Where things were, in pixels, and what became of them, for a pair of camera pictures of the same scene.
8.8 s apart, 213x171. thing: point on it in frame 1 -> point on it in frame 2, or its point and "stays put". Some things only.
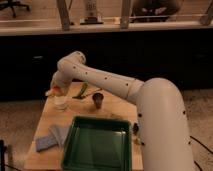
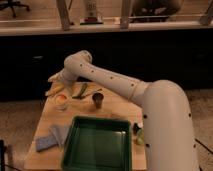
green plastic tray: x=98 y=144 stays put
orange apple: x=56 y=90 -> x=62 y=98
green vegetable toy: x=82 y=91 stays put
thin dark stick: x=91 y=93 stays put
